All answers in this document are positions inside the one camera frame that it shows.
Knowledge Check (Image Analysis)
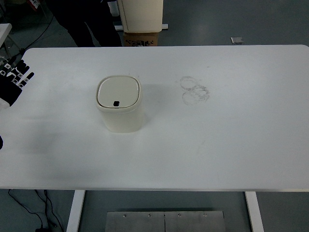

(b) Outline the large cream bin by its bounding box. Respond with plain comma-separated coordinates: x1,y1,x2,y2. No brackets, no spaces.
117,0,164,33

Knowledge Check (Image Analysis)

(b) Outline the white stand foot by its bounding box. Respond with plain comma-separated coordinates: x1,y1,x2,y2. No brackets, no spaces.
114,24,169,32

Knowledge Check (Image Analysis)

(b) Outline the black floor cable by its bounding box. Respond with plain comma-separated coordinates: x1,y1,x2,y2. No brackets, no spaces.
8,189,63,232

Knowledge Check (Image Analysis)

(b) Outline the right white table leg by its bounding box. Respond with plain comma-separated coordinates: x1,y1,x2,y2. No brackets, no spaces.
245,191,264,232

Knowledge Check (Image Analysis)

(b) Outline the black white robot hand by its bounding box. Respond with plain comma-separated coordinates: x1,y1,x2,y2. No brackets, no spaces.
0,57,34,106

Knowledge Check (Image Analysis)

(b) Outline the cream lidded trash can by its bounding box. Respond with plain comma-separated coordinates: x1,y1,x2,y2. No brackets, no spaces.
96,75,144,133

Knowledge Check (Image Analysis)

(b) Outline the white table at left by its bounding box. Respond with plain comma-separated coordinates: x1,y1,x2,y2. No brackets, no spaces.
0,23,12,47

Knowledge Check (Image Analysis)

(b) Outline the small grey floor plate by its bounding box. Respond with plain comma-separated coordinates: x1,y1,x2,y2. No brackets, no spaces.
230,37,244,45

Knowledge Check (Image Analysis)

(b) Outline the white table leg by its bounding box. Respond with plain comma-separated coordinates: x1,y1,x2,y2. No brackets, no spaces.
245,191,264,232
66,190,85,232

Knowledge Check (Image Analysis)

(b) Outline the brown cardboard box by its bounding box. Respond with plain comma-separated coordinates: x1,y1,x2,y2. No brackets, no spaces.
123,32,159,47

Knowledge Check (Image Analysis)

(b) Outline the left white table leg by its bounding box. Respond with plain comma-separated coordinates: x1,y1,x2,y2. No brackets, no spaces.
66,190,85,232

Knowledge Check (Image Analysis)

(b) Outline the person in dark clothes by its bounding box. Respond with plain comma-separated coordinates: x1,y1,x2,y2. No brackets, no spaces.
46,0,122,47

